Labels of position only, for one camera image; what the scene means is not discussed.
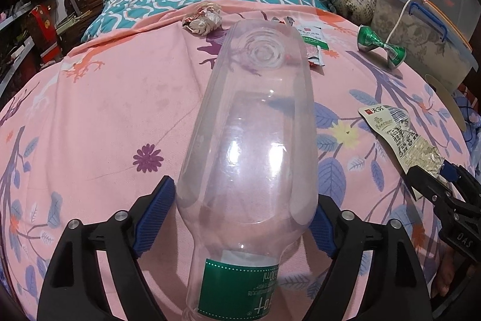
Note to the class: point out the clear plastic bottle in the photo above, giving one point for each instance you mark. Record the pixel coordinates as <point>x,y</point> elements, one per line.
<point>255,140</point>

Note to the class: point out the green paper bundle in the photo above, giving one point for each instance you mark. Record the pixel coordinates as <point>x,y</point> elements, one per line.
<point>73,24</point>

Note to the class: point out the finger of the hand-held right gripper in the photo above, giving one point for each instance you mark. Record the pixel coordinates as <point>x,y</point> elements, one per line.
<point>460,178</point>
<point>428,187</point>

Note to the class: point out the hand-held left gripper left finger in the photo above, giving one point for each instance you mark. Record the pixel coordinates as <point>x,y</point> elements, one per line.
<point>158,208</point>

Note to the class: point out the small red wrapper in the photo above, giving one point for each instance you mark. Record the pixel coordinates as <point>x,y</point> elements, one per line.
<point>287,20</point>

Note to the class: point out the clear plastic storage bin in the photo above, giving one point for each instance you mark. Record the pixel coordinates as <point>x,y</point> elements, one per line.
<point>413,35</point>

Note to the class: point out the red bag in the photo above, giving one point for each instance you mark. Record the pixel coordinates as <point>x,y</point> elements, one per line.
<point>45,31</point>

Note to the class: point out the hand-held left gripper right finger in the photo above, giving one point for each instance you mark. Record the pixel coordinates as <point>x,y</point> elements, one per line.
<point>323,230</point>

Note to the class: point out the beige snack packet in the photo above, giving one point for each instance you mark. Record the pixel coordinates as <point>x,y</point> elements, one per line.
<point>398,136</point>

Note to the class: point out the red silver wrapper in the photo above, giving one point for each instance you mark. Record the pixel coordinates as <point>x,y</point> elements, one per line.
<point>315,56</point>

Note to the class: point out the crushed green can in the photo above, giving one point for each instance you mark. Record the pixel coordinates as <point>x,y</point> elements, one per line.
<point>370,39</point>

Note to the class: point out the white paper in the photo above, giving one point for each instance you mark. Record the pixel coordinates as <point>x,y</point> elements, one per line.
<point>203,20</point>

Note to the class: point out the pink floral blanket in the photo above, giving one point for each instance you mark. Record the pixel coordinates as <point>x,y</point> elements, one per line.
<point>94,118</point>

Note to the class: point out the grey metal shelf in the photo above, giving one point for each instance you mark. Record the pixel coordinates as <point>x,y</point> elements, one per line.
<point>15,46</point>

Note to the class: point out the person's right hand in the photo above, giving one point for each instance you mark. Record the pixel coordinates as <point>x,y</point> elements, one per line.
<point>451,272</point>

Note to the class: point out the green white packet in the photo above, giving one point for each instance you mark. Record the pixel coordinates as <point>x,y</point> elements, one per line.
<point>313,37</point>

